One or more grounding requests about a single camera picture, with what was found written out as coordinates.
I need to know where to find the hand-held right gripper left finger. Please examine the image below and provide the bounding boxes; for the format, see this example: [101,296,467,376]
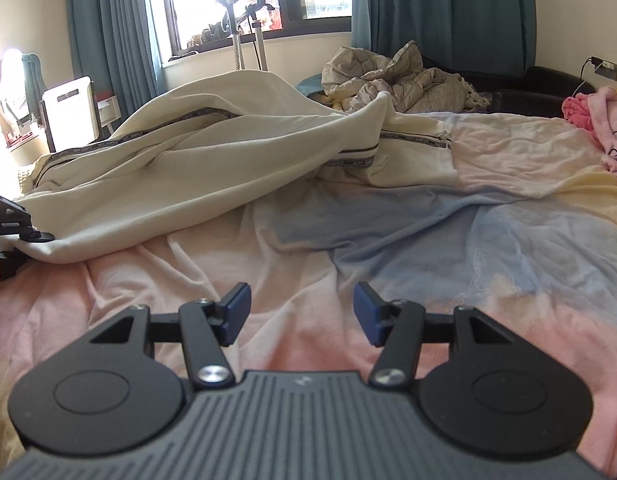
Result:
[90,282,252,387]

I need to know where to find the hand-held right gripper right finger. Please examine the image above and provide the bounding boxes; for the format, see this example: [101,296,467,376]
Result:
[353,281,519,388]

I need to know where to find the cream pants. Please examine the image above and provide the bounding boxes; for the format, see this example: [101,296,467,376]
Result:
[19,70,457,265]

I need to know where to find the black clothes pile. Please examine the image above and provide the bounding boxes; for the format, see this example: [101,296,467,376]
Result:
[423,62,597,111]

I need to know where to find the pastel bed sheet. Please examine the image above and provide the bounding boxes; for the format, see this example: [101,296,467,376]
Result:
[0,110,617,476]

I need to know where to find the white air purifier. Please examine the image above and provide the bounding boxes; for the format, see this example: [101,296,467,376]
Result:
[40,76,102,153]

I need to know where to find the teal hanging towel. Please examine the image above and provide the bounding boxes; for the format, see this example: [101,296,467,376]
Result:
[21,52,49,121]

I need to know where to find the small white side table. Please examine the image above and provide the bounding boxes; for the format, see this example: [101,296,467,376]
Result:
[96,92,123,135]

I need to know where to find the teal curtain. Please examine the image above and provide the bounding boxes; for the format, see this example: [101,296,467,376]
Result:
[351,0,539,78]
[67,0,169,121]

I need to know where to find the grey quilted jacket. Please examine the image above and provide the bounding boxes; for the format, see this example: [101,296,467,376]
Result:
[321,40,489,113]

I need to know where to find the teal pillow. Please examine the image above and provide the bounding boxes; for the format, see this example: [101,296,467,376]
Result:
[296,72,334,100]

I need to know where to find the pink garment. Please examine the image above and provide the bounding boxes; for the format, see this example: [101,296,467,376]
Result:
[561,77,617,183]

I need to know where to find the black charger with cable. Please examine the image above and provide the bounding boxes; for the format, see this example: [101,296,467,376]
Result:
[571,56,602,98]

